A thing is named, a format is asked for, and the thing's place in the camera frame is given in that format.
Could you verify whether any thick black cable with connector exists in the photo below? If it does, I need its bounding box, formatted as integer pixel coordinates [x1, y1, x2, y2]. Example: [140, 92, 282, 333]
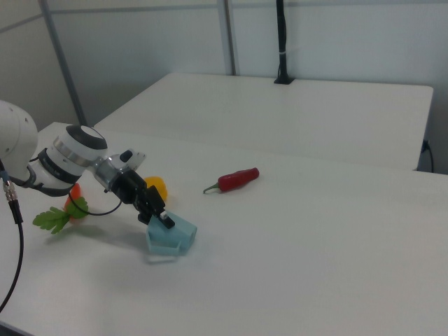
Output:
[0, 159, 26, 316]

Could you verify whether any black power cable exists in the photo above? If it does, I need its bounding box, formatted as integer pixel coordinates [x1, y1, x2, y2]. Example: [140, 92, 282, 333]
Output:
[422, 139, 435, 173]

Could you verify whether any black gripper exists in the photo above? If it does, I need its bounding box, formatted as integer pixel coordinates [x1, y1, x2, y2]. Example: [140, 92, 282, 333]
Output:
[104, 170, 175, 230]

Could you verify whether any red toy chili pepper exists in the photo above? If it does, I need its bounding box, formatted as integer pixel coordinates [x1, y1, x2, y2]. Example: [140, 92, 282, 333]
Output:
[202, 167, 260, 195]

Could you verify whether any white rectangular table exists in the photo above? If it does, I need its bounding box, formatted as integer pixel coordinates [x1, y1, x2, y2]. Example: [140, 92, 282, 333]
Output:
[93, 72, 435, 172]

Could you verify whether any grey upright partition post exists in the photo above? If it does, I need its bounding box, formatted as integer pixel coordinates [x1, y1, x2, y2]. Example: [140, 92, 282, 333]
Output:
[216, 0, 240, 76]

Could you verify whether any orange toy carrot with leaves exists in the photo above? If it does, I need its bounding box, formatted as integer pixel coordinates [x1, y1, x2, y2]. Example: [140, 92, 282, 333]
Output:
[32, 182, 90, 235]

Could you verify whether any light blue hexagonal mug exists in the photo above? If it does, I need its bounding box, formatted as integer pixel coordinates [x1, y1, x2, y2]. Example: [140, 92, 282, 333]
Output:
[145, 209, 199, 265]

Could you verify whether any yellow toy bell pepper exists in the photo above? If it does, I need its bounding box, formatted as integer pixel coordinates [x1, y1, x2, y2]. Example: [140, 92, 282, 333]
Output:
[143, 176, 169, 202]

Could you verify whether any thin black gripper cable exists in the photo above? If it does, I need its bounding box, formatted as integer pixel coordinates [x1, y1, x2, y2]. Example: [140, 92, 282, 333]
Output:
[68, 192, 123, 216]

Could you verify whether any grey slanted partition post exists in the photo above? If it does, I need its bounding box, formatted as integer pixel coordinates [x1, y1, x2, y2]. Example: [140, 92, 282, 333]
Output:
[43, 0, 88, 127]

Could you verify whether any black camera pole with base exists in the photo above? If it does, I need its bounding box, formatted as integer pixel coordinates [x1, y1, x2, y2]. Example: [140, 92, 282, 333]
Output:
[273, 0, 295, 85]

